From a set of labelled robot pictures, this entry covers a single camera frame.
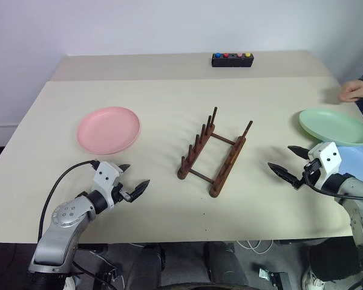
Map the black button box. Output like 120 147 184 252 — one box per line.
211 53 255 68

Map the white thin cable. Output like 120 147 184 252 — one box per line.
237 240 275 255

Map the pink plate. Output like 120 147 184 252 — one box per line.
76 106 141 156

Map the wooden dish rack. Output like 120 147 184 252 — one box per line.
177 106 254 199

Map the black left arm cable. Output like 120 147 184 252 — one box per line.
38 159 99 242

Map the dark grey rounded shape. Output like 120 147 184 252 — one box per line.
203 241 249 286
125 243 166 290

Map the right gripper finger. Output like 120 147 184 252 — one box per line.
267 162 300 185
287 145 310 160

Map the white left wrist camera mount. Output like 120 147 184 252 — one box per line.
93 161 124 210

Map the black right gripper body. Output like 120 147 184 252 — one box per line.
293 159 322 191

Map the silver metal bracket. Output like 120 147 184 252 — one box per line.
258 267 290 290

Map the white shoe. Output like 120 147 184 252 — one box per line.
302 268 333 290

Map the black mechanical frame part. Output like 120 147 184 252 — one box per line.
78 243 123 286

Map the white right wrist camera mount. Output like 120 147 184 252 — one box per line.
307 141 342 189

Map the green plate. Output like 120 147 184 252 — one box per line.
298 109 363 145

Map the person's bare hand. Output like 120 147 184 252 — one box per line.
338 79 363 103

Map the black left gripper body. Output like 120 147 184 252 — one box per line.
111 181 134 203

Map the blue plate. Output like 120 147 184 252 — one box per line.
335 146 363 185

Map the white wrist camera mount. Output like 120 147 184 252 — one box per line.
93 161 124 210
307 141 342 189

